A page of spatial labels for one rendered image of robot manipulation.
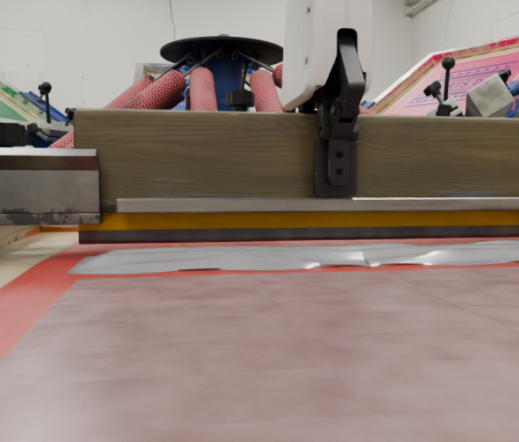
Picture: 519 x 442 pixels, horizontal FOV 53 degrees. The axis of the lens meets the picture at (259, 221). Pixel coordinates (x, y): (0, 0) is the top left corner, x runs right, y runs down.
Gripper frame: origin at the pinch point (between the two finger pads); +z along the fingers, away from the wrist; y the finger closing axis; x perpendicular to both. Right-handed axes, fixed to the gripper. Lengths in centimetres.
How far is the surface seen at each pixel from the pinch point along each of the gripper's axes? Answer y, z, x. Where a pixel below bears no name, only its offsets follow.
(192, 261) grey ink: 9.4, 5.6, -10.9
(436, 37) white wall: -368, -116, 200
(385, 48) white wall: -413, -117, 175
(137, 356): 24.9, 6.0, -13.1
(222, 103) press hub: -81, -17, -1
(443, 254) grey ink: 9.3, 5.5, 5.3
